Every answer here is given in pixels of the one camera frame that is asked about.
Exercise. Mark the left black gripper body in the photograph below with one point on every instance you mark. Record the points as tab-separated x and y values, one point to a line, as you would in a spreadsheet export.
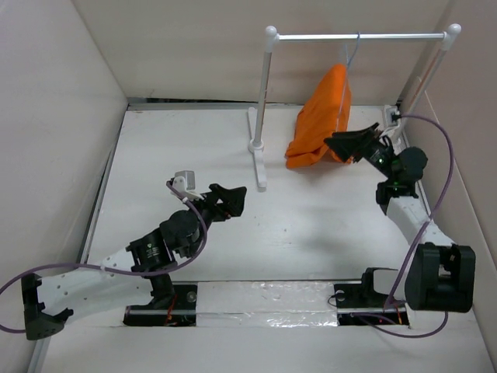
209	208

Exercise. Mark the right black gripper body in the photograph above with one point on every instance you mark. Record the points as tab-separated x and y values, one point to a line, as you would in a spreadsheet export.
380	156

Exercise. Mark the orange trousers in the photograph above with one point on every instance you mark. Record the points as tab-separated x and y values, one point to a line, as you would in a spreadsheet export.
326	112

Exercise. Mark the light blue wire hanger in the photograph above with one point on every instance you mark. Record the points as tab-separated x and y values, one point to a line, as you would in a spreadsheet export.
349	61

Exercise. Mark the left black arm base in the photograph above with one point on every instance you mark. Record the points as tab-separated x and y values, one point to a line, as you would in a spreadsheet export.
172	304

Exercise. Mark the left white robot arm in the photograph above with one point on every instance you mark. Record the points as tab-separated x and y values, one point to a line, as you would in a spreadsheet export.
138	274

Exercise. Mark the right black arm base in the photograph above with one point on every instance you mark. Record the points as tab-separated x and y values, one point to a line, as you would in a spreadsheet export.
358	301

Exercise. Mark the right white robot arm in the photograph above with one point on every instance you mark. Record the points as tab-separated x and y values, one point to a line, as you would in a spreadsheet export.
437	274

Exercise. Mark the white clothes rack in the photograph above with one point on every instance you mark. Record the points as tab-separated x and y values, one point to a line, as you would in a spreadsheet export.
446	39

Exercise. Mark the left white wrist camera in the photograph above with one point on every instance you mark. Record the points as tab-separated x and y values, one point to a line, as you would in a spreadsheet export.
183	185

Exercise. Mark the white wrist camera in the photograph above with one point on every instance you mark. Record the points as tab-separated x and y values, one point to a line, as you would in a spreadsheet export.
392	119
183	185

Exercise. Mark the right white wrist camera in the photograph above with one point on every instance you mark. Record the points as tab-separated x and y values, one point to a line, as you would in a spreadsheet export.
392	119

